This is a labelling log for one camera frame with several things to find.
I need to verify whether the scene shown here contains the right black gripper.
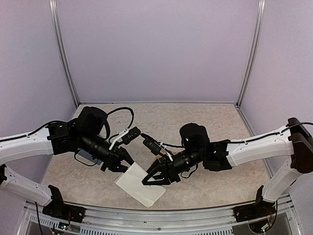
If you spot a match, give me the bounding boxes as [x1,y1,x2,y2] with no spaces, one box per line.
[141,150,203,186]

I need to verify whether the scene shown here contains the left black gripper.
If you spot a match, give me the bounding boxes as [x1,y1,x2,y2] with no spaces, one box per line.
[79,131,140,173]

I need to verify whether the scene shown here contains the beige lined letter paper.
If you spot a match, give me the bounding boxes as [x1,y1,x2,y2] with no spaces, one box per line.
[115,163,166,208]

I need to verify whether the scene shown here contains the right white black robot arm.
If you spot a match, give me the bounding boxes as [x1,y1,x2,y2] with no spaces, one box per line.
[142,117,313,217]

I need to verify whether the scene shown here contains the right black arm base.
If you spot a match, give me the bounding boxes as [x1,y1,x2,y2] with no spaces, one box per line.
[233,185,276,222]

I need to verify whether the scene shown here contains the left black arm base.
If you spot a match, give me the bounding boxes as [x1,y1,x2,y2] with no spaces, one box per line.
[43,185,86,223]

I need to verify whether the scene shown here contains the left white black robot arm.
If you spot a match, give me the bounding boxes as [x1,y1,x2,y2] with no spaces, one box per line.
[0,107,141,218]

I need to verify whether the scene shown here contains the round sticker seal sheet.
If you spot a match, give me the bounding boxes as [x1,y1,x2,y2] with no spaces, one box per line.
[156,150,175,162]

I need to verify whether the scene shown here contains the blue grey envelope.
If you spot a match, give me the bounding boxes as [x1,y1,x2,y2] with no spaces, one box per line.
[78,150,102,165]

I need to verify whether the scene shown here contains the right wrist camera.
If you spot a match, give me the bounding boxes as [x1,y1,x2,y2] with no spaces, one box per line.
[140,133,171,156]

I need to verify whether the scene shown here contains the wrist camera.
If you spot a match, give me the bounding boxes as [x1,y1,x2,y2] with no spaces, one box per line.
[109,127,141,150]
[140,133,171,156]

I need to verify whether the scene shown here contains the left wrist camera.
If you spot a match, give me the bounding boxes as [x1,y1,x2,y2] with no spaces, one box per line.
[109,127,141,150]

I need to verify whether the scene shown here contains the front aluminium frame rail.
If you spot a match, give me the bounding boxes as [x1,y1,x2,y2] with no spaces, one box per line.
[14,193,303,235]

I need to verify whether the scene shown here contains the left aluminium corner post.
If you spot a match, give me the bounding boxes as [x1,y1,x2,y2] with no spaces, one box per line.
[49,0,80,108]

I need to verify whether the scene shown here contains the aluminium corner post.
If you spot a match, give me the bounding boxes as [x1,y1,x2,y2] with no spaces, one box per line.
[49,0,80,108]
[236,0,266,109]

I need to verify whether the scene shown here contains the right aluminium corner post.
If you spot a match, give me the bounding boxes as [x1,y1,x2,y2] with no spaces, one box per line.
[236,0,266,109]

